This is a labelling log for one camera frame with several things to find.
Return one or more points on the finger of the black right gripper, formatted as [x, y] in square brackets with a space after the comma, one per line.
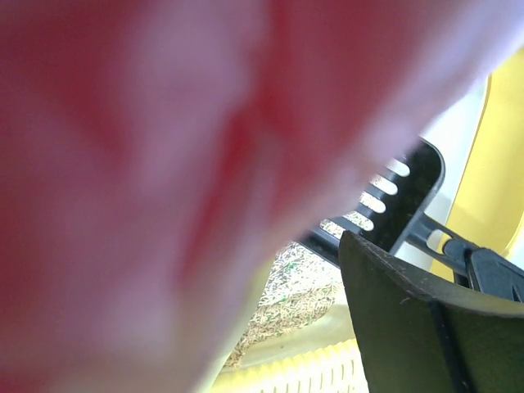
[487, 271]

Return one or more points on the red waste basket with liner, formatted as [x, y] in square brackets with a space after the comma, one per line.
[156, 154]

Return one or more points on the yellow litter box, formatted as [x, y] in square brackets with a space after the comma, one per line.
[487, 212]

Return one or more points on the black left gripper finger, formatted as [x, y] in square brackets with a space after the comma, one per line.
[417, 332]

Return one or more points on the black litter scoop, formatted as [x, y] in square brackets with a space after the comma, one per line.
[394, 215]

